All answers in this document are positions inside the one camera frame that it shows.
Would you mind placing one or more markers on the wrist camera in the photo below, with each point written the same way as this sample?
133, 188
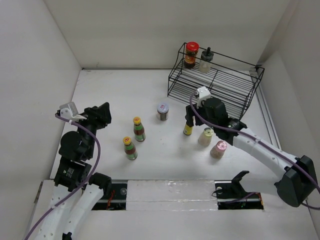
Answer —
201, 95
70, 112

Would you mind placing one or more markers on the pink-lid spice jar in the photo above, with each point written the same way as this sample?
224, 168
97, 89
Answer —
219, 149

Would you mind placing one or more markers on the yellow-lid spice jar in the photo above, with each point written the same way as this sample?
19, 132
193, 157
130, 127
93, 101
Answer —
206, 137

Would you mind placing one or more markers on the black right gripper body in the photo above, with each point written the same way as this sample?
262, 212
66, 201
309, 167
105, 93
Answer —
202, 112

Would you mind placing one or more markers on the black-lid spice shaker jar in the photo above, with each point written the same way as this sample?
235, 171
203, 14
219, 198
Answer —
205, 60

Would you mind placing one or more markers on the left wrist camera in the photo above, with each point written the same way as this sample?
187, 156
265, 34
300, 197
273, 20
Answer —
70, 112

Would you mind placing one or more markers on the yellow-cap green-label sauce bottle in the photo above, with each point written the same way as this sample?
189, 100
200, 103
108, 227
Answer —
138, 129

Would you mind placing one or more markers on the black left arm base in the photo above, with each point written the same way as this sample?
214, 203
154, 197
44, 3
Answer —
116, 200

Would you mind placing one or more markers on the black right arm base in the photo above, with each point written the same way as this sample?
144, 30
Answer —
231, 195

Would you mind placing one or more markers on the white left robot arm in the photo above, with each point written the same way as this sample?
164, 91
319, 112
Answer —
77, 185

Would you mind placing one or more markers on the small yellow-label brown bottle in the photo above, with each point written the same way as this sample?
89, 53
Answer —
188, 128

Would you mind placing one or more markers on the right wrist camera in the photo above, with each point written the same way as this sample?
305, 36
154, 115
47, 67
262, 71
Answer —
201, 95

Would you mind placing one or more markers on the white-lid dark sauce jar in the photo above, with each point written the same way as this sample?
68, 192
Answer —
162, 111

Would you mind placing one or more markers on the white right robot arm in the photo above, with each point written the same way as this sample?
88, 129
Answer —
295, 178

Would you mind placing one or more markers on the black wire rack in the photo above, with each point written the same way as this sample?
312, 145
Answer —
233, 81

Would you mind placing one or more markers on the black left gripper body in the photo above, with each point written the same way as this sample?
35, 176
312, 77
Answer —
92, 123

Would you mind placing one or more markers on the red-lid chili sauce jar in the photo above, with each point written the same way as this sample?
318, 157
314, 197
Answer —
191, 51

